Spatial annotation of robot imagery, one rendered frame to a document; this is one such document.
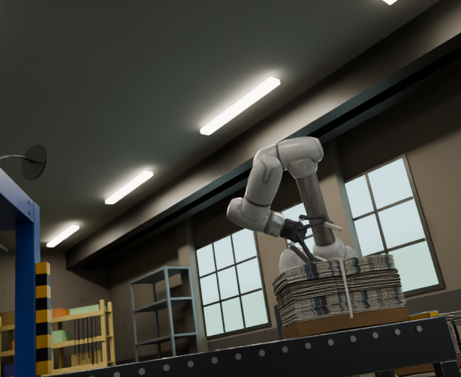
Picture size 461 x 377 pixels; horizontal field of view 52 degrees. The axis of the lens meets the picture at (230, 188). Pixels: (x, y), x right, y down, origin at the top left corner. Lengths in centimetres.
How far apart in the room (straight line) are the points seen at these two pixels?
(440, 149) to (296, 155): 330
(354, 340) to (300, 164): 101
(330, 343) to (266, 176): 60
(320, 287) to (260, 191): 38
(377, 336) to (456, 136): 402
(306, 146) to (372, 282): 78
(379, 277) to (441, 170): 370
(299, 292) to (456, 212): 372
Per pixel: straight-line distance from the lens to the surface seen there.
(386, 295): 168
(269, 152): 222
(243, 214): 173
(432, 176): 534
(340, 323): 162
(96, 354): 859
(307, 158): 220
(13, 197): 203
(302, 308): 160
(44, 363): 214
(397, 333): 148
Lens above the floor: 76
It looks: 20 degrees up
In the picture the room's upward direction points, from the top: 9 degrees counter-clockwise
